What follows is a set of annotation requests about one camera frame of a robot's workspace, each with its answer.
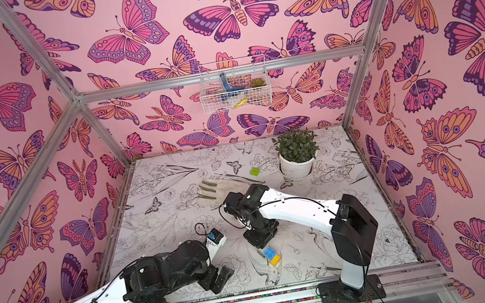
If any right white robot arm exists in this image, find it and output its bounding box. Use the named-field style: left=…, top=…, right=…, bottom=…
left=222, top=184, right=379, bottom=291

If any beige work glove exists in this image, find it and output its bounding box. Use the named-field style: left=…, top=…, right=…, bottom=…
left=197, top=179, right=251, bottom=209

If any potted green plant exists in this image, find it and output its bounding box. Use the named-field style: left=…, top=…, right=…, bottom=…
left=273, top=129, right=319, bottom=180

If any yellow item in basket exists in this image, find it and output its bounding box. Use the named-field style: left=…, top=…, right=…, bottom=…
left=231, top=98, right=248, bottom=109

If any blue toy in basket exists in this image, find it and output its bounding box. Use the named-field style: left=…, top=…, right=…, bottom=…
left=219, top=73, right=245, bottom=102

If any small green plant in basket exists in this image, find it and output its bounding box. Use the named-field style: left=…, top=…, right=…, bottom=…
left=249, top=78, right=266, bottom=88

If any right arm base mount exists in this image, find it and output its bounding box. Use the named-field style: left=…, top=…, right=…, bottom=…
left=315, top=275, right=387, bottom=303

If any white wire basket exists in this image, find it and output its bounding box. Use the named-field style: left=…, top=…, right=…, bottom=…
left=197, top=55, right=273, bottom=114

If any aluminium frame back bar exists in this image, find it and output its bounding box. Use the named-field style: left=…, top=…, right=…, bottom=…
left=75, top=42, right=367, bottom=106

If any aluminium frame left diagonal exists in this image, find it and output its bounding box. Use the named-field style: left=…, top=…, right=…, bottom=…
left=0, top=100, right=80, bottom=253

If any aluminium frame right post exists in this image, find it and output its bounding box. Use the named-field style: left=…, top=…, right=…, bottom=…
left=342, top=0, right=388, bottom=130

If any aluminium frame post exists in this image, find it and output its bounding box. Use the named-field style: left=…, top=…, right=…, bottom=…
left=0, top=0, right=131, bottom=167
left=342, top=0, right=388, bottom=130

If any aluminium frame left post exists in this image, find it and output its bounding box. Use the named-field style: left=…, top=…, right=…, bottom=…
left=0, top=0, right=131, bottom=167

